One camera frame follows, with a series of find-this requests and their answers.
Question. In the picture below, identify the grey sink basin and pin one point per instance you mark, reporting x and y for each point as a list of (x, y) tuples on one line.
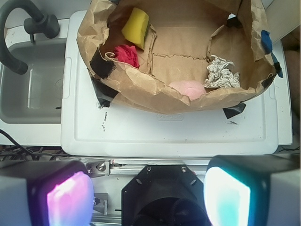
[(30, 104)]

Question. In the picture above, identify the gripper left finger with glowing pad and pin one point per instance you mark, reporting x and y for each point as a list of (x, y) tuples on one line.
[(45, 193)]

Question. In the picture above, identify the blue tape piece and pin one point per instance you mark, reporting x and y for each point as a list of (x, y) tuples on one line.
[(266, 43)]

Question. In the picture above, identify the red crumpled paper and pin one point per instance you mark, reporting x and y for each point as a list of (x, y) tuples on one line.
[(127, 54)]

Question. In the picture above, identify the black octagonal mount plate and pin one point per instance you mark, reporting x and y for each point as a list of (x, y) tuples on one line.
[(164, 195)]

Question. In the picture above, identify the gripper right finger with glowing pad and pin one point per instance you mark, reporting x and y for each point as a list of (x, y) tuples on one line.
[(253, 190)]

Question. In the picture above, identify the yellow sponge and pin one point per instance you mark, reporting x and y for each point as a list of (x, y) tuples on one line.
[(135, 28)]

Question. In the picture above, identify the pink plush toy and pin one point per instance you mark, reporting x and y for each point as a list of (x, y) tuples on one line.
[(192, 89)]

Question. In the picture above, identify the brown paper bag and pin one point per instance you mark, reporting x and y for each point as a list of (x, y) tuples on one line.
[(182, 38)]

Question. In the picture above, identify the white crumpled paper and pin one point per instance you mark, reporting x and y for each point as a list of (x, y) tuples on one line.
[(220, 75)]

